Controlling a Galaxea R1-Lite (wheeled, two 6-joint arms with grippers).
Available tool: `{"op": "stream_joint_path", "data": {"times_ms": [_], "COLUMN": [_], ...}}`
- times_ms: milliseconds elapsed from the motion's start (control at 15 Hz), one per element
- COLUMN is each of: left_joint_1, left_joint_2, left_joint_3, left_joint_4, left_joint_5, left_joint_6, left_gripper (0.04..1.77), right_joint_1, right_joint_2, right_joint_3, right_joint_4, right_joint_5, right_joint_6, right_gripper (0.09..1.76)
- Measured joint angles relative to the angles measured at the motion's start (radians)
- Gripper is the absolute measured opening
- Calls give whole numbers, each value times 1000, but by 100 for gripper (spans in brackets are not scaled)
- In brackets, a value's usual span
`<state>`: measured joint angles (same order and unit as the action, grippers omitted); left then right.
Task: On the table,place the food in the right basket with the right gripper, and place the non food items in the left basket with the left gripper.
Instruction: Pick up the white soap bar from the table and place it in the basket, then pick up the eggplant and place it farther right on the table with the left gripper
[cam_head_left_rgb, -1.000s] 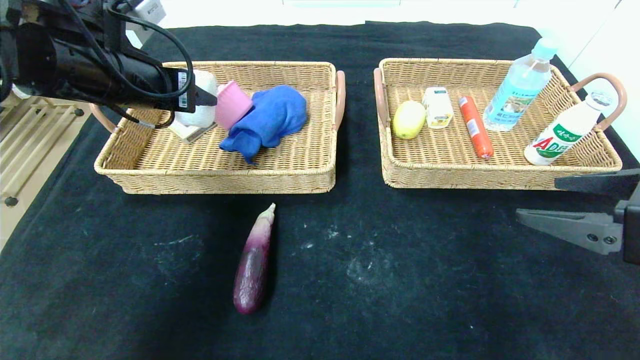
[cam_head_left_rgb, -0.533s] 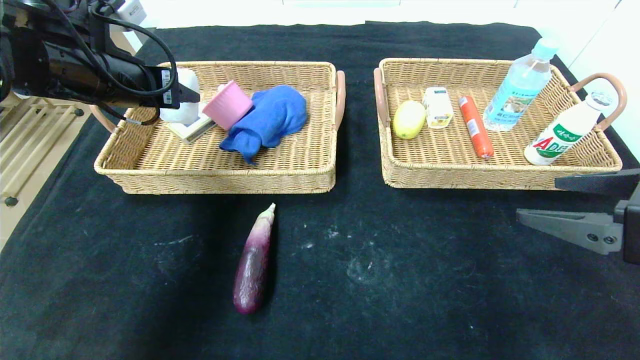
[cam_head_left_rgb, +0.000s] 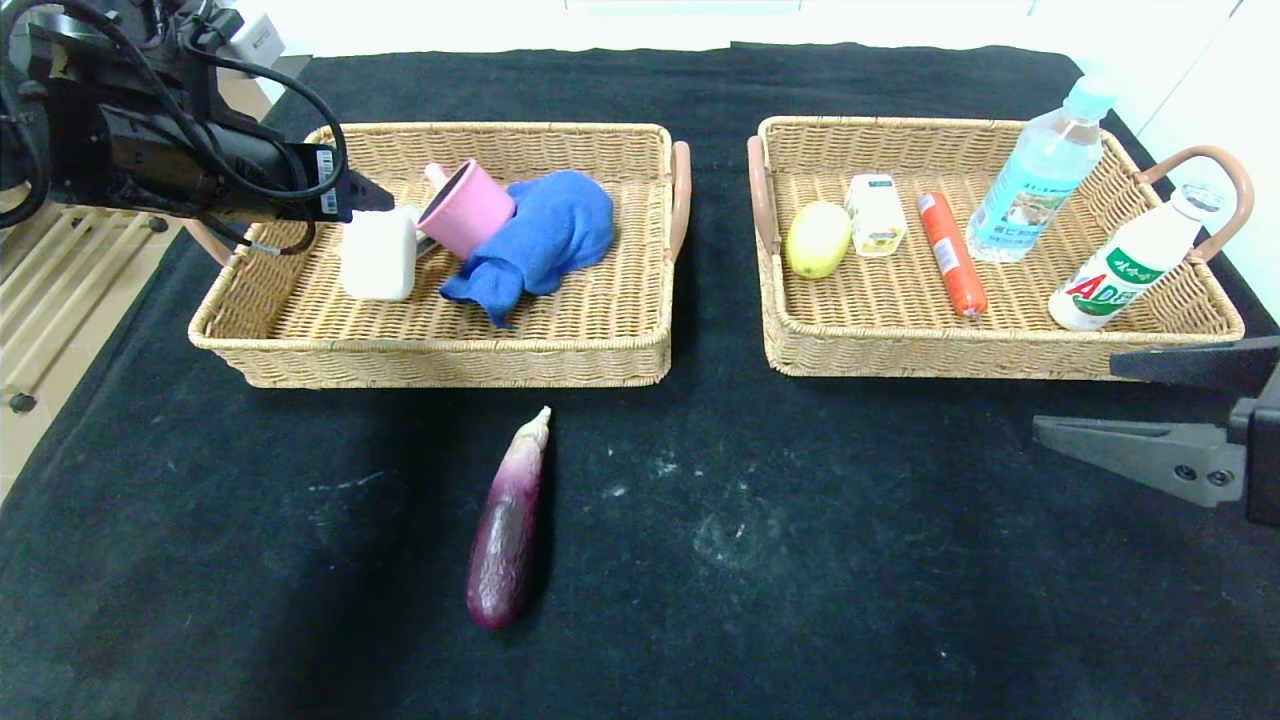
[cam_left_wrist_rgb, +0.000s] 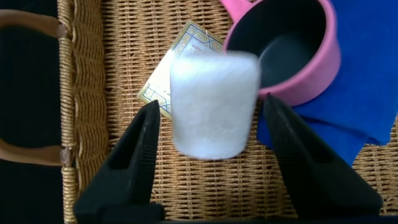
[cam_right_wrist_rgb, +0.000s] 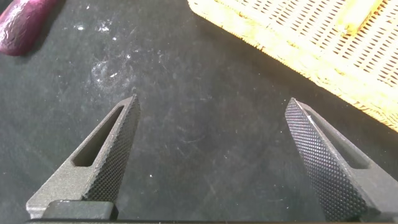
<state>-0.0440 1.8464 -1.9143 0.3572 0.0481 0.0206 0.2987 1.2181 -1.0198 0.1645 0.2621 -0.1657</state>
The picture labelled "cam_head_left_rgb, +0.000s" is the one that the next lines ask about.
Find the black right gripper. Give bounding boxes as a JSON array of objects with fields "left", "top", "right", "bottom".
[{"left": 1031, "top": 335, "right": 1280, "bottom": 527}]

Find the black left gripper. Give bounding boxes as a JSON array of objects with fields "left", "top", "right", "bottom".
[{"left": 228, "top": 129, "right": 395, "bottom": 224}]

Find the white soap bar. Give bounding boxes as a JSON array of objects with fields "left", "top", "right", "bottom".
[{"left": 338, "top": 205, "right": 419, "bottom": 303}]

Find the white milk bottle green label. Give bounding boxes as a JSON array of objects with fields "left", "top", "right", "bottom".
[{"left": 1047, "top": 180, "right": 1229, "bottom": 332}]

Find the orange sausage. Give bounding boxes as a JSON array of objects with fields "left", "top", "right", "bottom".
[{"left": 918, "top": 192, "right": 989, "bottom": 321}]

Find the purple eggplant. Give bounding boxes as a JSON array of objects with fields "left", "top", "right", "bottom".
[{"left": 465, "top": 405, "right": 553, "bottom": 631}]

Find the small white drink carton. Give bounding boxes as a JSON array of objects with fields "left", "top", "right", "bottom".
[{"left": 845, "top": 174, "right": 908, "bottom": 259}]

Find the yellow lemon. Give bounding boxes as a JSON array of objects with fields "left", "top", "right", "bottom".
[{"left": 785, "top": 200, "right": 853, "bottom": 281}]

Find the pink plastic cup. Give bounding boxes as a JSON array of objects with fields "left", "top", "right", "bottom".
[{"left": 418, "top": 158, "right": 518, "bottom": 261}]

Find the blue cloth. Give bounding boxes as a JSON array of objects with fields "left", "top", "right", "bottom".
[{"left": 438, "top": 170, "right": 616, "bottom": 331}]

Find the clear water bottle blue cap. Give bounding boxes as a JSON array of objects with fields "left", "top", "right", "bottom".
[{"left": 964, "top": 75, "right": 1119, "bottom": 266}]

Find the white table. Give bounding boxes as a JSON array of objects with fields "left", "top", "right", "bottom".
[{"left": 240, "top": 0, "right": 1136, "bottom": 106}]

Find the wooden rack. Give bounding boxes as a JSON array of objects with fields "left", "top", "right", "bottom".
[{"left": 0, "top": 205, "right": 171, "bottom": 416}]

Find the black smooth cable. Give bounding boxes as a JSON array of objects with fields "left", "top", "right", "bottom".
[{"left": 0, "top": 0, "right": 349, "bottom": 231}]

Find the black braided cable white tag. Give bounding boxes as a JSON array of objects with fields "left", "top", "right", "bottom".
[{"left": 205, "top": 215, "right": 319, "bottom": 258}]

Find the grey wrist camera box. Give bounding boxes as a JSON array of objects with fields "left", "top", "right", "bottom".
[{"left": 222, "top": 10, "right": 288, "bottom": 67}]

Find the wicker basket with brown handles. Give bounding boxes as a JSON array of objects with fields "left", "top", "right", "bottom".
[
  {"left": 745, "top": 116, "right": 1254, "bottom": 384},
  {"left": 185, "top": 122, "right": 693, "bottom": 391}
]

